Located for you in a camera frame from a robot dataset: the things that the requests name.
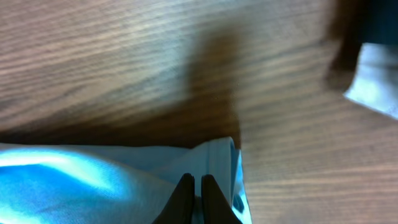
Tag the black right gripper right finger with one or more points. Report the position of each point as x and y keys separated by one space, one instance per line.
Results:
x=216 y=209

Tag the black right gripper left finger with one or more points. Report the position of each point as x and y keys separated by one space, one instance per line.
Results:
x=179 y=207

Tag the light blue t-shirt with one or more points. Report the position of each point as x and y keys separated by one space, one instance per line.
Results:
x=113 y=184

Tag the pile of black clothes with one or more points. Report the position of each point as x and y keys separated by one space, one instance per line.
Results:
x=378 y=22

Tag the white folded garment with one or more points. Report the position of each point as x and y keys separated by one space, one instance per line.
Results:
x=375 y=80

